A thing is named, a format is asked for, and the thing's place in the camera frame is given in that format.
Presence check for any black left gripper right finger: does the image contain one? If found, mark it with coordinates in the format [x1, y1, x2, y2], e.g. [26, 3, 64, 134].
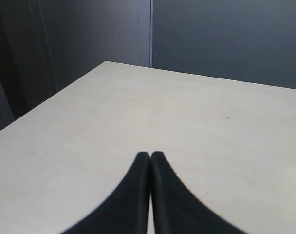
[151, 151, 238, 234]

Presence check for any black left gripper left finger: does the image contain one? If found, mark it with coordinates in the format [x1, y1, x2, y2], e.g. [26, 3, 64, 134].
[64, 152, 149, 234]

